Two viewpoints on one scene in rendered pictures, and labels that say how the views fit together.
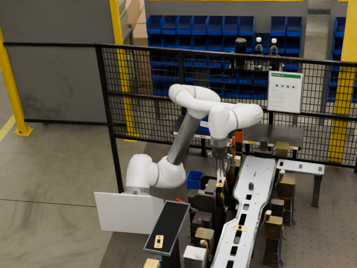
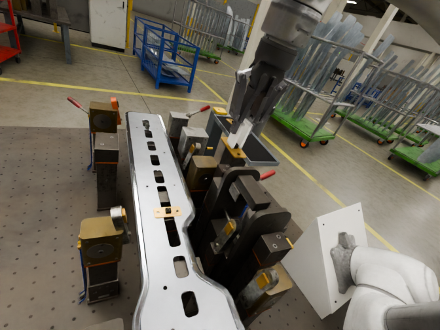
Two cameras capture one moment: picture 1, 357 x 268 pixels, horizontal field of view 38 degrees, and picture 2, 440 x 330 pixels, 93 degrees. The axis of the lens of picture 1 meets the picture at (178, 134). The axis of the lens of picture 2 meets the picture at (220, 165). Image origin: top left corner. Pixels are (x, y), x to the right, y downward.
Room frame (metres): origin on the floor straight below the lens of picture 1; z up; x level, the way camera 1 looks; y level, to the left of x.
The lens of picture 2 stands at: (2.38, -0.59, 1.52)
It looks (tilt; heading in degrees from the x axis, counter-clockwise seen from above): 33 degrees down; 127
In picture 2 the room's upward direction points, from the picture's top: 20 degrees clockwise
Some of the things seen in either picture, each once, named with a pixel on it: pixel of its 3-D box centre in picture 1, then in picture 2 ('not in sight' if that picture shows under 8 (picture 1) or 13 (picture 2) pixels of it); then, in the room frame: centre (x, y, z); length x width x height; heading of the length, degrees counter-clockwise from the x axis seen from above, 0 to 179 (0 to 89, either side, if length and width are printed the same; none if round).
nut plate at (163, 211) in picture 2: (240, 227); (167, 211); (2.04, -0.30, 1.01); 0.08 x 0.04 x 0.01; 70
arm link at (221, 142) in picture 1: (219, 139); (288, 25); (2.13, -0.20, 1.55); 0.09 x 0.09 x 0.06
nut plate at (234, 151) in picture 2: (220, 181); (234, 145); (2.11, -0.21, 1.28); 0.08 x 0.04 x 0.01; 164
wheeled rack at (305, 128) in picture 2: not in sight; (302, 88); (0.32, 3.89, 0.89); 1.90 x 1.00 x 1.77; 174
